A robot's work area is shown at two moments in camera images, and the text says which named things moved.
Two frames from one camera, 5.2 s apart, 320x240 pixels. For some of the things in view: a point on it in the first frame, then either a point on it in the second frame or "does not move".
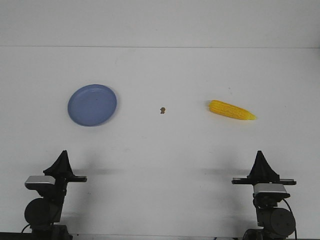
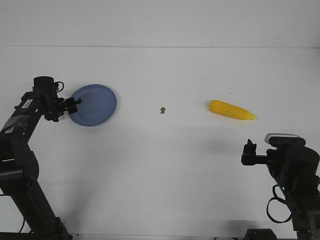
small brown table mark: x=162 y=110 does not move
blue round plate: x=91 y=105 does not move
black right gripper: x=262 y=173 to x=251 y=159
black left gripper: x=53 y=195 to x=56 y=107
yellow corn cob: x=221 y=107 does not move
